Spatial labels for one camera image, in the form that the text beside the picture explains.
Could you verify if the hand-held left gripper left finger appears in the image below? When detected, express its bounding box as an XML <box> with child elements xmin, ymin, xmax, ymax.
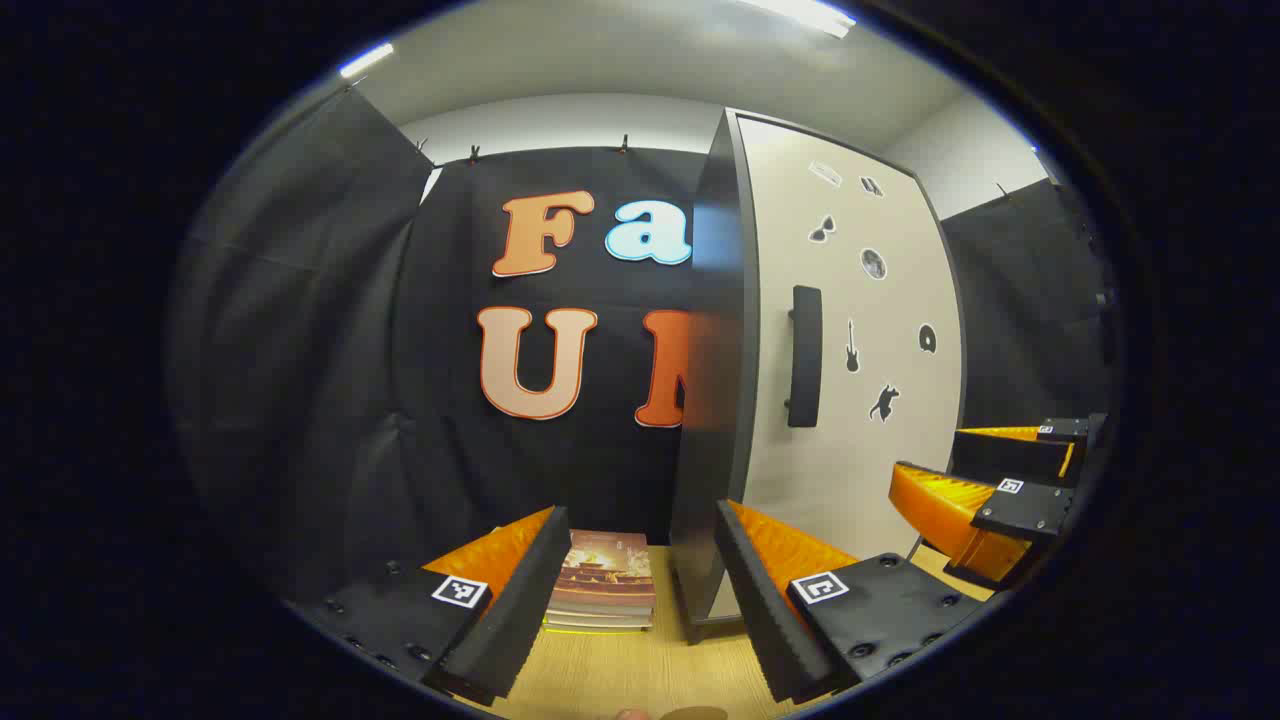
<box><xmin>285</xmin><ymin>505</ymin><xmax>573</xmax><ymax>709</ymax></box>

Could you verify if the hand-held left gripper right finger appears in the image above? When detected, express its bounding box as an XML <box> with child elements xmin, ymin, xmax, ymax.
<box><xmin>713</xmin><ymin>498</ymin><xmax>986</xmax><ymax>704</ymax></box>

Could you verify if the white cabinet door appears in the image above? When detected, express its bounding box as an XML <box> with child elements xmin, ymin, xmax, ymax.
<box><xmin>712</xmin><ymin>118</ymin><xmax>964</xmax><ymax>619</ymax></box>

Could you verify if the grey cabinet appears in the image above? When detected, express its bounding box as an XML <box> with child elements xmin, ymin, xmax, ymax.
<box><xmin>668</xmin><ymin>108</ymin><xmax>969</xmax><ymax>631</ymax></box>

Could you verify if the stack of brown books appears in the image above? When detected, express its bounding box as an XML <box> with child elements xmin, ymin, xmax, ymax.
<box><xmin>545</xmin><ymin>530</ymin><xmax>658</xmax><ymax>633</ymax></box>

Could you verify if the ceiling light panel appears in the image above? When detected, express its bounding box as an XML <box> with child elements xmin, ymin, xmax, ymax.
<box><xmin>740</xmin><ymin>0</ymin><xmax>856</xmax><ymax>39</ymax></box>
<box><xmin>338</xmin><ymin>42</ymin><xmax>396</xmax><ymax>79</ymax></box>

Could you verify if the black door handle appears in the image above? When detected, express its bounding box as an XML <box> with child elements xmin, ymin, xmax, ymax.
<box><xmin>785</xmin><ymin>285</ymin><xmax>824</xmax><ymax>429</ymax></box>

